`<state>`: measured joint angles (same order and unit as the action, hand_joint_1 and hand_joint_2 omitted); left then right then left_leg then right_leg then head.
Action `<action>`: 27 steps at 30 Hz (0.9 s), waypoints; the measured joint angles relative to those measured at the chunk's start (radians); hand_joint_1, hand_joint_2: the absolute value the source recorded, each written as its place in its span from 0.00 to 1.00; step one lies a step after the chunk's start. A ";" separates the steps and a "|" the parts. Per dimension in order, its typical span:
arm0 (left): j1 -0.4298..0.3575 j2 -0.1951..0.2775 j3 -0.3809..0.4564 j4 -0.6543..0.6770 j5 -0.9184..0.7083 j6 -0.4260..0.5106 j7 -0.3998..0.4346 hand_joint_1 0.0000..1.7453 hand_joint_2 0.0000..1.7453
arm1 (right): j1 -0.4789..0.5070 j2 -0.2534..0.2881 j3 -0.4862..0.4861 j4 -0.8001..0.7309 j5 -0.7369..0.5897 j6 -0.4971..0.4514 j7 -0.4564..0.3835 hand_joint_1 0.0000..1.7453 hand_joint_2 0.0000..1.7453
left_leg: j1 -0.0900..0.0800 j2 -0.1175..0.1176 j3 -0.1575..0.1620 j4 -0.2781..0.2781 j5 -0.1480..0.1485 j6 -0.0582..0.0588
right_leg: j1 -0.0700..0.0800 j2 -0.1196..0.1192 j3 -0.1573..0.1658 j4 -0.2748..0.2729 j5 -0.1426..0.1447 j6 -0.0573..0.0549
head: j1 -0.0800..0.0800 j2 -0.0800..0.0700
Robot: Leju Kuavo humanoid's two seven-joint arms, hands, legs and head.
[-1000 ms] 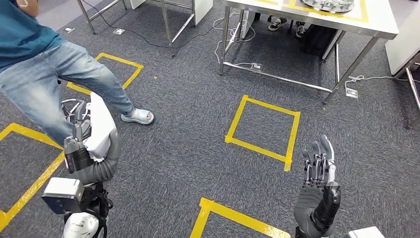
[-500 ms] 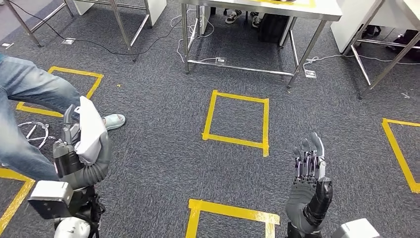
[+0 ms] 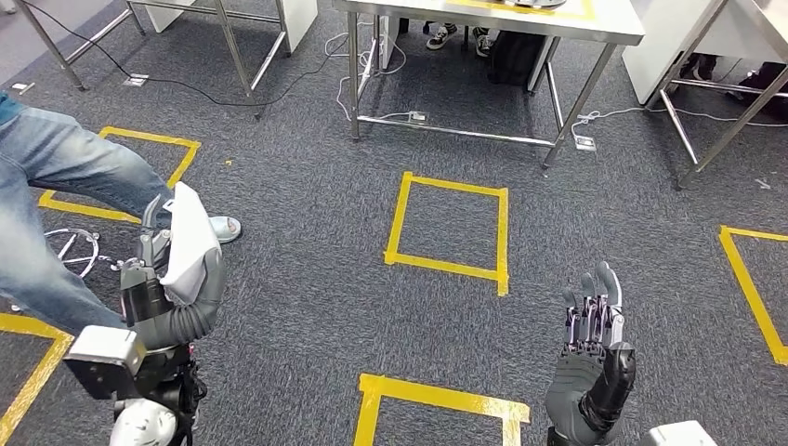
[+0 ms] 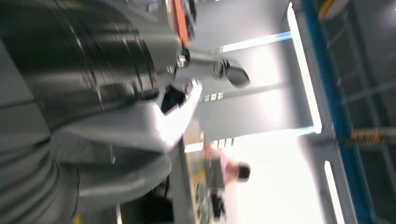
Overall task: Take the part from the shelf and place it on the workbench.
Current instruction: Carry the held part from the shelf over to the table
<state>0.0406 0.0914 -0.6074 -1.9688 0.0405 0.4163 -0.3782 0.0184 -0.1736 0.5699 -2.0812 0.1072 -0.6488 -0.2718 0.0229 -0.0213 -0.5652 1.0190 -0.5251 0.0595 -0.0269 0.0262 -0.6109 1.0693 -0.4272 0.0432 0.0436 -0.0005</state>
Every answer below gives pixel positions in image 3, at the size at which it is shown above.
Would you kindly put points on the black backpack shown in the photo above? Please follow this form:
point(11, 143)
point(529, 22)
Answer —
point(517, 58)

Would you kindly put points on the white desk panel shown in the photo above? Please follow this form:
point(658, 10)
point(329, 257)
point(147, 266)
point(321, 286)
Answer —
point(295, 18)
point(659, 49)

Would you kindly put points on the white plastic part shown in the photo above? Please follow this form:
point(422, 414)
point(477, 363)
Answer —
point(191, 246)

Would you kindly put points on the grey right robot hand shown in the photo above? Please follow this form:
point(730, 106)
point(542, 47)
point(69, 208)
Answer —
point(579, 394)

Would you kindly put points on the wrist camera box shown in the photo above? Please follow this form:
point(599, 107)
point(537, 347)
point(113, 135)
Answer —
point(101, 351)
point(677, 436)

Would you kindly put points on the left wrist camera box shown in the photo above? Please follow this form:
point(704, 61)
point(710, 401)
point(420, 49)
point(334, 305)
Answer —
point(101, 351)

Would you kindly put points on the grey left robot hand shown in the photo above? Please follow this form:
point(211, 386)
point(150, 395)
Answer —
point(138, 295)

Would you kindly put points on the floor outlet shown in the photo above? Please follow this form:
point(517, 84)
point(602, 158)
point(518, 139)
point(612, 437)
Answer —
point(135, 80)
point(417, 116)
point(585, 143)

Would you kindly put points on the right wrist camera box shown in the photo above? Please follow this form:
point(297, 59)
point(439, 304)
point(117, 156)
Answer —
point(677, 436)

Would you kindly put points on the steel table with tray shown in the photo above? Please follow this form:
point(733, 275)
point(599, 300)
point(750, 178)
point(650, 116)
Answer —
point(236, 55)

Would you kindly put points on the chrome stool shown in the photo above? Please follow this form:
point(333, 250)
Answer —
point(68, 232)

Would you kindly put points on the person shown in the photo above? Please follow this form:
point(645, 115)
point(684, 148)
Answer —
point(61, 160)
point(438, 38)

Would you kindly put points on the yellow floor tape square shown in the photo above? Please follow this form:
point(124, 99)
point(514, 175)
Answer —
point(503, 246)
point(38, 375)
point(748, 289)

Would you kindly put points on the yellow tape on workbench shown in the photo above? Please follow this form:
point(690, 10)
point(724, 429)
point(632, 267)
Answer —
point(523, 12)

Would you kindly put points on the black bag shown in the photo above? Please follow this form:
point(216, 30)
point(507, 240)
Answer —
point(766, 92)

